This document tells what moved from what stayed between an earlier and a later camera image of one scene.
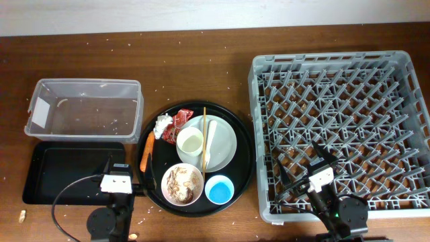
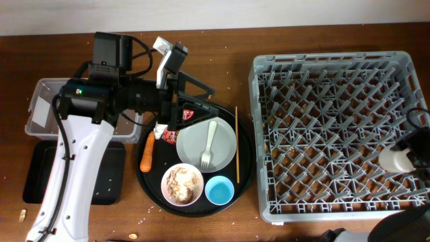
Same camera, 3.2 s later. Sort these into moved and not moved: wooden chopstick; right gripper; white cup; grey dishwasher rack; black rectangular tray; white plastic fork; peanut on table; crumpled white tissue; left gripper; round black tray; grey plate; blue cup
Moved: left gripper; wooden chopstick; white cup; right gripper
Not moved: peanut on table; grey plate; white plastic fork; crumpled white tissue; blue cup; grey dishwasher rack; black rectangular tray; round black tray
